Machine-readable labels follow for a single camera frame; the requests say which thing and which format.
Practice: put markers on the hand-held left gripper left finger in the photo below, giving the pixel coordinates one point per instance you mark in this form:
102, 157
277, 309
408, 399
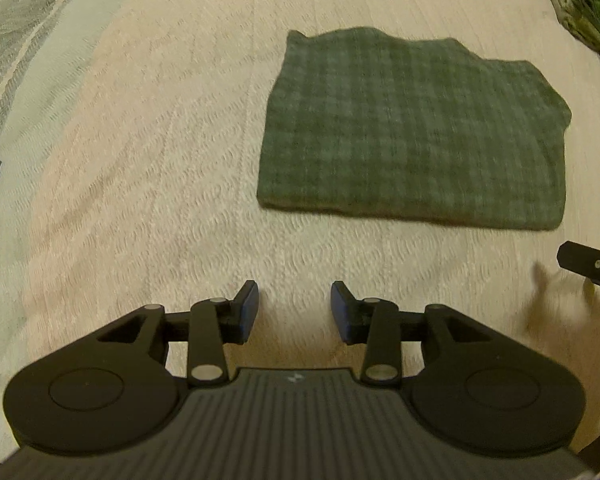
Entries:
249, 310

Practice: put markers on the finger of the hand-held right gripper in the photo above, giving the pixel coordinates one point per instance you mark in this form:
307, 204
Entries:
587, 260

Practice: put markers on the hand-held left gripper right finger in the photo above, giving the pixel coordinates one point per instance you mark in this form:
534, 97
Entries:
338, 310

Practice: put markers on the grey plaid shorts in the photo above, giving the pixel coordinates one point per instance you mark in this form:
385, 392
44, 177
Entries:
410, 135

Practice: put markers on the pink textured bedspread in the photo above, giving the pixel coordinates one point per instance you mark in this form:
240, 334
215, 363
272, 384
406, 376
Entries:
155, 170

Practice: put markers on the olive plaid folded cloth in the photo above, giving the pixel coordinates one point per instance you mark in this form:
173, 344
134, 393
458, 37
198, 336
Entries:
567, 7

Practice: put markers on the grey striped bedsheet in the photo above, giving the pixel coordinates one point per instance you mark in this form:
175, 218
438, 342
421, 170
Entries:
15, 25

